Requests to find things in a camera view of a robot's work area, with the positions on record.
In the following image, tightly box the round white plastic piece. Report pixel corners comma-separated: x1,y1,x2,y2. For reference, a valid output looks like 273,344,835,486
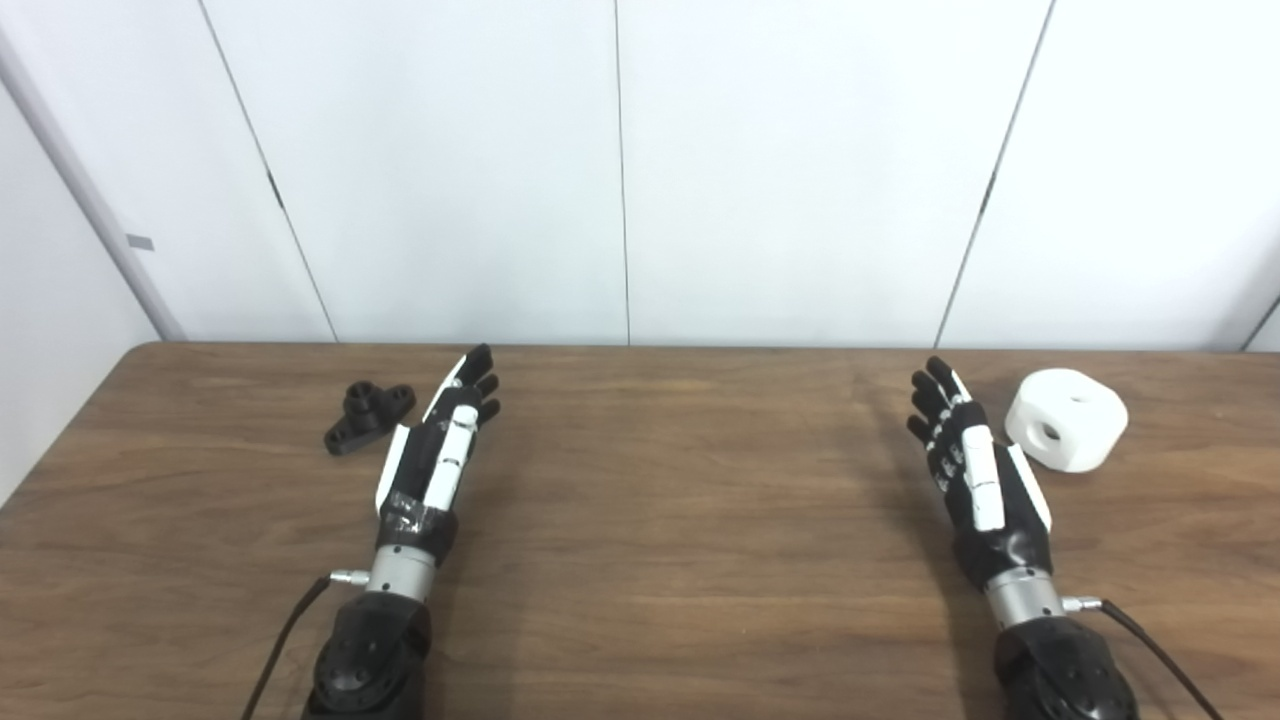
1004,368,1130,473

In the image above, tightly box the black plastic holder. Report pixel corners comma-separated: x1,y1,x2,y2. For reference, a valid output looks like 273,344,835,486
322,381,418,458

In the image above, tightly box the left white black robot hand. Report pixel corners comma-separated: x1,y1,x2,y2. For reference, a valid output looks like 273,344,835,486
374,344,502,569

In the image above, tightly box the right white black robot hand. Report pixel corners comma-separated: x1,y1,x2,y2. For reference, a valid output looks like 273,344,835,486
905,355,1056,592

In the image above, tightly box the grey wall corner post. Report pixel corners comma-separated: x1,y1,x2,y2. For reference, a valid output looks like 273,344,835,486
0,25,188,343

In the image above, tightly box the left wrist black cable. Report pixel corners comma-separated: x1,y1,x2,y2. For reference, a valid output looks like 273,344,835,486
240,568,371,720

